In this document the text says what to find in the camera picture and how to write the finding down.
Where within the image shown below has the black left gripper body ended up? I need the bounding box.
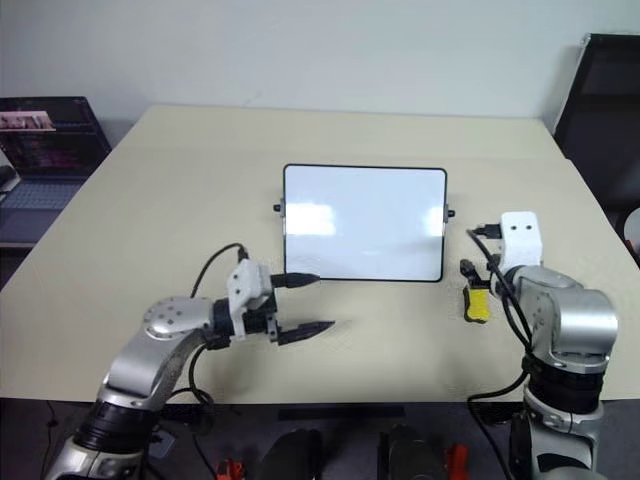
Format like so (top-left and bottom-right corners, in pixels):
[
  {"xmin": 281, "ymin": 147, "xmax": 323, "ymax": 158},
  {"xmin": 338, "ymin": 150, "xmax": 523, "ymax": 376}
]
[{"xmin": 243, "ymin": 272, "xmax": 290, "ymax": 346}]

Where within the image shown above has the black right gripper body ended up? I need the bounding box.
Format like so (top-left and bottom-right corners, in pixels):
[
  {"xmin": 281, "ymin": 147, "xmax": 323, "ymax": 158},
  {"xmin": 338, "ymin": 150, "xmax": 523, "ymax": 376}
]
[{"xmin": 483, "ymin": 252, "xmax": 506, "ymax": 301}]

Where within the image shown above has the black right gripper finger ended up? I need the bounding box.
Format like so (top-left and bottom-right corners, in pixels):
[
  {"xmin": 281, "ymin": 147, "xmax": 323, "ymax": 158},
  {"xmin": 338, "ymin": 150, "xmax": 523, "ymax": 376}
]
[{"xmin": 459, "ymin": 258, "xmax": 491, "ymax": 293}]

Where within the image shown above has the yellow whiteboard eraser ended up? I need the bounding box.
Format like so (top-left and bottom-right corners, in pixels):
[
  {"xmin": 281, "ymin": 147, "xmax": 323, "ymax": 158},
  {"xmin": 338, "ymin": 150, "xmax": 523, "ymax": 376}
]
[{"xmin": 461, "ymin": 286, "xmax": 494, "ymax": 325}]

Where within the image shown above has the black framed whiteboard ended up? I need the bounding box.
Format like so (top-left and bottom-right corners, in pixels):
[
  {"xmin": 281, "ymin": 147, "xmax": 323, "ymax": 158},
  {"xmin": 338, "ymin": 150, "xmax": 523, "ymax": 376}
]
[{"xmin": 272, "ymin": 162, "xmax": 457, "ymax": 285}]

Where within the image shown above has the small orange object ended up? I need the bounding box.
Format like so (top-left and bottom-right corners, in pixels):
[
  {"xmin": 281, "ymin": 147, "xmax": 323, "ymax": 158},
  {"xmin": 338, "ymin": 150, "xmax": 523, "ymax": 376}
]
[
  {"xmin": 214, "ymin": 456, "xmax": 247, "ymax": 480},
  {"xmin": 445, "ymin": 443, "xmax": 472, "ymax": 477}
]

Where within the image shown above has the white round object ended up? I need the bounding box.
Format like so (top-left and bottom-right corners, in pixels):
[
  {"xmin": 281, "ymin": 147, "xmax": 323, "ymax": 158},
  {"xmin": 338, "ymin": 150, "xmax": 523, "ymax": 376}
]
[{"xmin": 623, "ymin": 206, "xmax": 640, "ymax": 249}]

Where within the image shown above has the grey box on floor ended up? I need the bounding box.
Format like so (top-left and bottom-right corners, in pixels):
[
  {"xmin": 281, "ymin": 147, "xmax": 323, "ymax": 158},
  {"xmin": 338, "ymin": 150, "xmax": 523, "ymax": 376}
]
[{"xmin": 148, "ymin": 431, "xmax": 177, "ymax": 462}]

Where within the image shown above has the dark rounded shape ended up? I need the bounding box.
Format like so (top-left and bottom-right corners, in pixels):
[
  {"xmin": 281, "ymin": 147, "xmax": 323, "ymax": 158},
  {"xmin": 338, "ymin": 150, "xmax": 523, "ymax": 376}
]
[{"xmin": 378, "ymin": 424, "xmax": 447, "ymax": 480}]

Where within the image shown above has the open dark laptop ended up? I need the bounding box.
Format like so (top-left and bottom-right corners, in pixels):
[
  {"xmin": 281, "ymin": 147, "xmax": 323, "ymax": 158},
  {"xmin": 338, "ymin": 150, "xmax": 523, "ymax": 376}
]
[{"xmin": 0, "ymin": 96, "xmax": 114, "ymax": 246}]

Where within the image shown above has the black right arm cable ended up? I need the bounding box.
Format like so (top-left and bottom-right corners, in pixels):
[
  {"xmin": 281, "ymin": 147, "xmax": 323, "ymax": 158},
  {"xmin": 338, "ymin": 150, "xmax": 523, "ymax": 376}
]
[{"xmin": 466, "ymin": 224, "xmax": 539, "ymax": 480}]

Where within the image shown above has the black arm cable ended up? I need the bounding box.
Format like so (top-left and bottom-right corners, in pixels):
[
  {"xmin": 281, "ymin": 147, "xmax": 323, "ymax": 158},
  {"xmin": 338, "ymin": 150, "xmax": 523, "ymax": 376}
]
[
  {"xmin": 169, "ymin": 242, "xmax": 251, "ymax": 409},
  {"xmin": 466, "ymin": 224, "xmax": 539, "ymax": 480}
]

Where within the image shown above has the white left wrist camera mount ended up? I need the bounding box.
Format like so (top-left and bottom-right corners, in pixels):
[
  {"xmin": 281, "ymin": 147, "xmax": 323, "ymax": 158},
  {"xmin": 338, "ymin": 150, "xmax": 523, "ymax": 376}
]
[{"xmin": 226, "ymin": 258, "xmax": 275, "ymax": 342}]

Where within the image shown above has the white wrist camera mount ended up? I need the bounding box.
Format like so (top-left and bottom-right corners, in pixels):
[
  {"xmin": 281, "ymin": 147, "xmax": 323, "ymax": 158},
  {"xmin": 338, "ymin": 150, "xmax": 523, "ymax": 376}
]
[
  {"xmin": 226, "ymin": 258, "xmax": 275, "ymax": 342},
  {"xmin": 499, "ymin": 211, "xmax": 545, "ymax": 269}
]

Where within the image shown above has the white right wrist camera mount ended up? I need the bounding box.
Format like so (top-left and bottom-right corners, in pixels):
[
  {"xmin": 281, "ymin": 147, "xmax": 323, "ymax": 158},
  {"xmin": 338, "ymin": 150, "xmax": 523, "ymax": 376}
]
[{"xmin": 499, "ymin": 211, "xmax": 545, "ymax": 269}]

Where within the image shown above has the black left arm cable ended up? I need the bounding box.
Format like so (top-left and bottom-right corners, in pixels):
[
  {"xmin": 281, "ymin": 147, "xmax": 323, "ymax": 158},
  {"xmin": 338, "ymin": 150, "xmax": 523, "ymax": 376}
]
[{"xmin": 169, "ymin": 242, "xmax": 251, "ymax": 409}]

